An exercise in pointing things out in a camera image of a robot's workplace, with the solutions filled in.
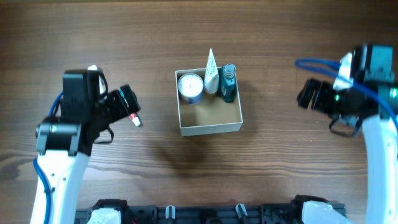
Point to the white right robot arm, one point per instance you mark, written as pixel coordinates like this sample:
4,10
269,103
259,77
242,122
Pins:
380,136

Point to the white cardboard box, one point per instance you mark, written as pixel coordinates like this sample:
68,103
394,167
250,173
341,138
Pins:
211,114

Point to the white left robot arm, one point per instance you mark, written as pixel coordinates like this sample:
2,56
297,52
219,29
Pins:
65,138

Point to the cotton swab round container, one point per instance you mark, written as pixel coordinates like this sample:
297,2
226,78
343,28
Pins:
190,88

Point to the blue mouthwash bottle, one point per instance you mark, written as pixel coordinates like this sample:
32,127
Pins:
228,82

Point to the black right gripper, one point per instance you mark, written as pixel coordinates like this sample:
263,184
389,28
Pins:
321,98

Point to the white patterned tube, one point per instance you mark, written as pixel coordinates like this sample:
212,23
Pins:
211,79

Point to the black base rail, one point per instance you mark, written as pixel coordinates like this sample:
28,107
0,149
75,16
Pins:
265,213

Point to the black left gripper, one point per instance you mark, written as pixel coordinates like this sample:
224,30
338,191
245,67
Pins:
123,101

